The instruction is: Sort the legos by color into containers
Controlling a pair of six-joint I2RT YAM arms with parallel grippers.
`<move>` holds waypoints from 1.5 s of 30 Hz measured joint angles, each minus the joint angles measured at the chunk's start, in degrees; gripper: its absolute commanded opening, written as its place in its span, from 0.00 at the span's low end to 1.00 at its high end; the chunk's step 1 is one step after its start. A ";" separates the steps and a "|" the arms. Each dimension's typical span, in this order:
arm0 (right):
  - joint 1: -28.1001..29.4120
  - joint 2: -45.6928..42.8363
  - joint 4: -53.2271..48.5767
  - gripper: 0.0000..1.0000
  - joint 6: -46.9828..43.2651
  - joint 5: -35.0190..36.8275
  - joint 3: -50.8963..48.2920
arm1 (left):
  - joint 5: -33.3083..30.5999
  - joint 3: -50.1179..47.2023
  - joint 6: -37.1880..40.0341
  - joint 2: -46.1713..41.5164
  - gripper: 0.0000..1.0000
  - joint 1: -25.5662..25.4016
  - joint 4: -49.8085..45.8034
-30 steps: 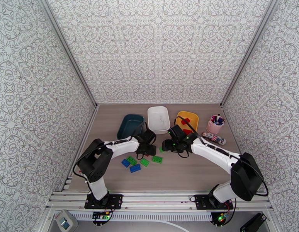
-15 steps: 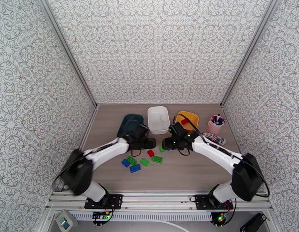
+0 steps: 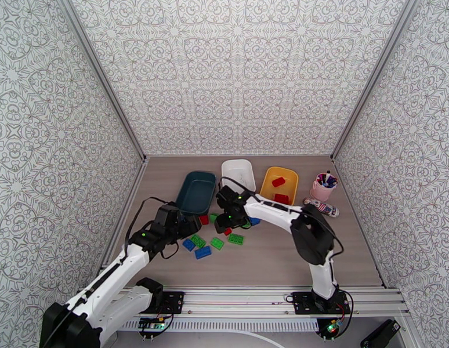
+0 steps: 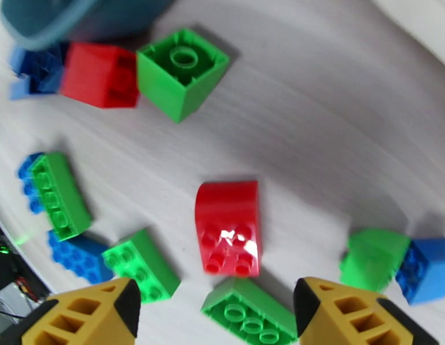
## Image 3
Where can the dark teal plastic bin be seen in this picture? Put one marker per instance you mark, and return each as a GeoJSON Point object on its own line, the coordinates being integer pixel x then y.
{"type": "Point", "coordinates": [195, 191]}

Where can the white plastic bin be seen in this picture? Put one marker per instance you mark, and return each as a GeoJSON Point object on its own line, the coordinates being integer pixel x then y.
{"type": "Point", "coordinates": [237, 171]}

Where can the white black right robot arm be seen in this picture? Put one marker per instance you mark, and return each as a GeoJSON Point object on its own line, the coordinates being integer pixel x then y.
{"type": "Point", "coordinates": [311, 238]}

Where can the yellow plastic bin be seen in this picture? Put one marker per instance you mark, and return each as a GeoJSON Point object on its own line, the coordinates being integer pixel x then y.
{"type": "Point", "coordinates": [268, 176]}

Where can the flag print tube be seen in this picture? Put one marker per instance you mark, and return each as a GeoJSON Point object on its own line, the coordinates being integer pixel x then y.
{"type": "Point", "coordinates": [322, 208]}

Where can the small circuit board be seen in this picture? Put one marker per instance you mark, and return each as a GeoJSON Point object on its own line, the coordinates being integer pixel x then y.
{"type": "Point", "coordinates": [331, 327]}
{"type": "Point", "coordinates": [151, 325]}

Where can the pink pen cup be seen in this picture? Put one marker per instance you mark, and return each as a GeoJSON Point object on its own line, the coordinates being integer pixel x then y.
{"type": "Point", "coordinates": [320, 194]}

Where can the black capped white marker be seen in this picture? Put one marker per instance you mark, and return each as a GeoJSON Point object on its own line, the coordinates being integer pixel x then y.
{"type": "Point", "coordinates": [327, 175]}

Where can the purple pen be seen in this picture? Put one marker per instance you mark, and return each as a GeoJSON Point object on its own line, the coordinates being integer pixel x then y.
{"type": "Point", "coordinates": [333, 182]}

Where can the black box device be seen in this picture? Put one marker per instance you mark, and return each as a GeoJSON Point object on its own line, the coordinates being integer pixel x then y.
{"type": "Point", "coordinates": [380, 334]}

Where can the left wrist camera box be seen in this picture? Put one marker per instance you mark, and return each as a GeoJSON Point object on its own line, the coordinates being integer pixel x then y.
{"type": "Point", "coordinates": [166, 214]}

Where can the grey table side rail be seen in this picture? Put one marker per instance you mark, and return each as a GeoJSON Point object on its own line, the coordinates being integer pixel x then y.
{"type": "Point", "coordinates": [349, 198]}
{"type": "Point", "coordinates": [135, 184]}

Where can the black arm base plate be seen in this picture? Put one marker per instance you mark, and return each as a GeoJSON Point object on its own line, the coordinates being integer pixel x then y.
{"type": "Point", "coordinates": [173, 301]}
{"type": "Point", "coordinates": [300, 303]}

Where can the aluminium mounting rail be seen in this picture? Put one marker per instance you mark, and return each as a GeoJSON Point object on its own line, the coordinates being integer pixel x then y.
{"type": "Point", "coordinates": [239, 301]}

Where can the aluminium frame post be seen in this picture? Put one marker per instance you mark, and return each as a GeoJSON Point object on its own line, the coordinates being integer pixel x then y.
{"type": "Point", "coordinates": [372, 78]}
{"type": "Point", "coordinates": [104, 78]}

